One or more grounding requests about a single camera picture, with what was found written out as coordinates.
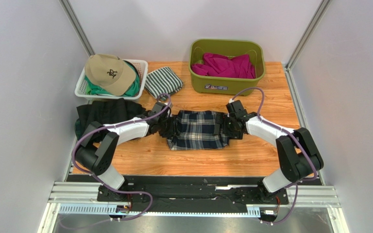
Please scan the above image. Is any grey white plaid skirt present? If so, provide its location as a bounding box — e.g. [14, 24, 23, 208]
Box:
[167, 110, 230, 150]

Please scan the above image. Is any black garment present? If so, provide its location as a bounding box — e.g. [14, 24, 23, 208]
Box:
[74, 99, 146, 139]

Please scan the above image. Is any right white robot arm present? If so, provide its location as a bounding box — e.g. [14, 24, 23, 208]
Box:
[223, 100, 324, 196]

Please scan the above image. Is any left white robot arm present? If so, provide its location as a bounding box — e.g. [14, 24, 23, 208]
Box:
[72, 102, 171, 191]

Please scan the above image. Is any striped folded cloth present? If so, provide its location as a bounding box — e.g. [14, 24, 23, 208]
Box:
[145, 67, 184, 100]

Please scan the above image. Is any pink garment in tub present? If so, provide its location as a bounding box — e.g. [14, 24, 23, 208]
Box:
[191, 53, 256, 79]

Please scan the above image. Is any olive green plastic tub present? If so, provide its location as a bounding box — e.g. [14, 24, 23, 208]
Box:
[189, 39, 265, 96]

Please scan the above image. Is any beige baseball cap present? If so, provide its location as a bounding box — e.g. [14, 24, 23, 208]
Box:
[85, 54, 139, 96]

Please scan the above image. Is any green garment in basket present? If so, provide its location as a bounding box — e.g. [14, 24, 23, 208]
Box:
[85, 61, 140, 97]

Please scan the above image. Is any white plastic basket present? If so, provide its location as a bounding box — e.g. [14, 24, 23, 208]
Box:
[74, 59, 148, 102]

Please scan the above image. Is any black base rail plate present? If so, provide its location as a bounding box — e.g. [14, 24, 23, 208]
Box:
[66, 174, 290, 215]

